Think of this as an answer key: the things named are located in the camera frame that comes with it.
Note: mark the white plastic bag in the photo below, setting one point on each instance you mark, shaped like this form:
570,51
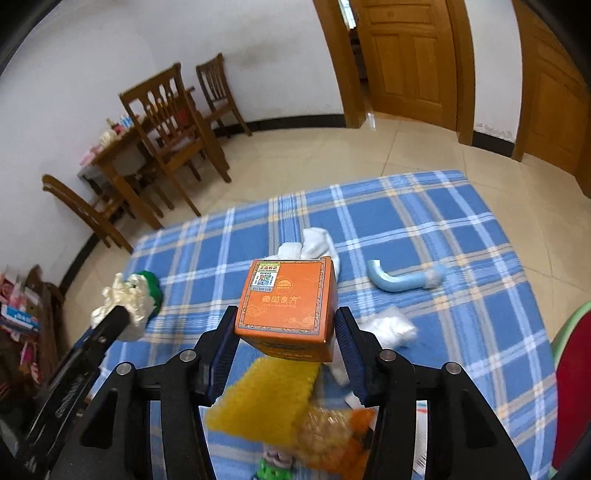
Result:
392,325

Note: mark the red basin with green rim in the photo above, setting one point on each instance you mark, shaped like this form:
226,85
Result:
575,392

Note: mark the white printed paper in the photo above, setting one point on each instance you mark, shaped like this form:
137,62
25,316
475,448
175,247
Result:
422,438

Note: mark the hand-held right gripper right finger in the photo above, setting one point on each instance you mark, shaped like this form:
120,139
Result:
351,364

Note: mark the open wooden door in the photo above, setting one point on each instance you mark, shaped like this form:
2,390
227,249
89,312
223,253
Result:
406,60

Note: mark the cluttered wooden shelf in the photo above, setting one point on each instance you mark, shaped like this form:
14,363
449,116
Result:
27,318

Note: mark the closed wooden door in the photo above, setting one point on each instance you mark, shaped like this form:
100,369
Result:
549,106

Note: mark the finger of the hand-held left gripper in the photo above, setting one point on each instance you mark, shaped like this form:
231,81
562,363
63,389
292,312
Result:
113,323

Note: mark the blue plaid blanket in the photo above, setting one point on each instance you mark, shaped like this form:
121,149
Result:
415,221

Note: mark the light blue curved tube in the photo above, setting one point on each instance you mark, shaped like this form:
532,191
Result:
401,281

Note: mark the orange cardboard box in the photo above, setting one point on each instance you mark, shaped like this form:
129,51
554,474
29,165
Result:
286,304

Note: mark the white cloth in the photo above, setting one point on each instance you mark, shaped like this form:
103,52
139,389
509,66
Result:
314,242

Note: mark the wooden dining table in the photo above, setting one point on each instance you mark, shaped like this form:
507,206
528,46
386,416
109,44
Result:
120,150

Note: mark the large wooden chair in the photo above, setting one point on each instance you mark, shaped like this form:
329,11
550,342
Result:
171,120

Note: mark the yellow mesh sponge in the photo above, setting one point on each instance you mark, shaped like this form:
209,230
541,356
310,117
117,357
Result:
263,401

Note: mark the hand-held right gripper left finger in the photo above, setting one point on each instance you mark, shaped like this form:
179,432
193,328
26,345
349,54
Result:
224,364

